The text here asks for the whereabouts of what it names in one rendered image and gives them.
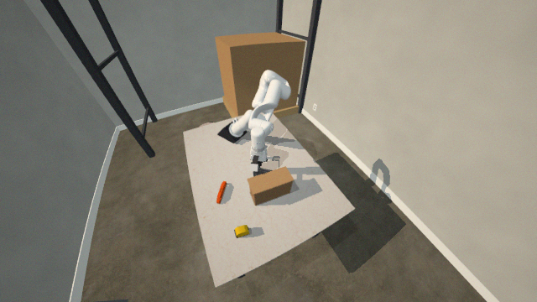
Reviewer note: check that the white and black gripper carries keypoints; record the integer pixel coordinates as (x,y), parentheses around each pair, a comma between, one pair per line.
(262,156)

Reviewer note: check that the orange torpedo level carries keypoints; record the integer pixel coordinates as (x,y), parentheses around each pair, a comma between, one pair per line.
(220,193)

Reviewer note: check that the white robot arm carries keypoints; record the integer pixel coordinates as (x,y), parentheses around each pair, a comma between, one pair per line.
(270,89)

